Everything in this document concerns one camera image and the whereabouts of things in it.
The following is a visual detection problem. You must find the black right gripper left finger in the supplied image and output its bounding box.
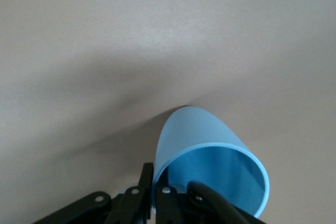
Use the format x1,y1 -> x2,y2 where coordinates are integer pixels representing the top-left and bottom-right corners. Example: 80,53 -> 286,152
33,162 -> 155,224

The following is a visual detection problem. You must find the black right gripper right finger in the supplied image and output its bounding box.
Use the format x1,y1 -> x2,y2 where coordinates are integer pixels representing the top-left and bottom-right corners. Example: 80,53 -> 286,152
154,179 -> 266,224

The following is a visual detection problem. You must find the light blue plastic cup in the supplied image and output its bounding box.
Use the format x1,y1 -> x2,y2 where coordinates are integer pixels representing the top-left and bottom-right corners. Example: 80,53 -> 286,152
151,105 -> 270,220

